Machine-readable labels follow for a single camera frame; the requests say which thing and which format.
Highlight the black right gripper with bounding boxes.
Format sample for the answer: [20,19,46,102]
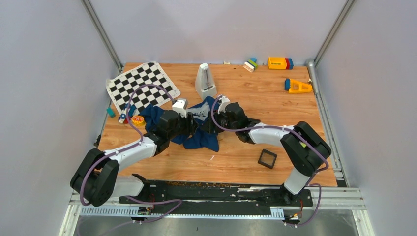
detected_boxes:
[201,108,238,134]

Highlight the blue cartoon print shirt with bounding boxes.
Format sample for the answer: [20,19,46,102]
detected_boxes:
[139,97,219,152]

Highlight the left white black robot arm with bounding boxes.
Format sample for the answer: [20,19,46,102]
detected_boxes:
[69,110,198,207]

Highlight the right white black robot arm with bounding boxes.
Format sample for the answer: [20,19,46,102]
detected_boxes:
[202,103,331,206]

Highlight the white metronome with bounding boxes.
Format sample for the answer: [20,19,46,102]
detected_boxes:
[195,63,217,100]

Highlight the red white blue toy car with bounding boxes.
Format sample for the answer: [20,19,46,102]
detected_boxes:
[119,104,136,124]

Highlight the white green blue blocks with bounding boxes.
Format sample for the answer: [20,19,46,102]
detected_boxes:
[243,58,258,73]

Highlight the teal small block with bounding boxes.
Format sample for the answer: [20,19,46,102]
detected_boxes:
[106,108,116,118]

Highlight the checkered chessboard mat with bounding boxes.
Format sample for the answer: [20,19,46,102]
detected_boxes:
[106,62,180,114]

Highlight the yellow blue toy ramp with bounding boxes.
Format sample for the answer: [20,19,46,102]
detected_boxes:
[284,78,313,94]

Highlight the yellow toy block bin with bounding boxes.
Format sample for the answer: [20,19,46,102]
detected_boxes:
[268,57,294,70]

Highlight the grey metal pipe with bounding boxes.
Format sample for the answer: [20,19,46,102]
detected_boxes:
[305,59,320,96]

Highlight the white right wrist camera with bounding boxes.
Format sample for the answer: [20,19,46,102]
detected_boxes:
[217,95,231,114]

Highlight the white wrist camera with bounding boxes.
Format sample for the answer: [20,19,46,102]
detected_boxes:
[172,98,188,118]
[217,95,231,114]

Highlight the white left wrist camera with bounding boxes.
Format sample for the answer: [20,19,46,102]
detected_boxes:
[172,98,188,118]

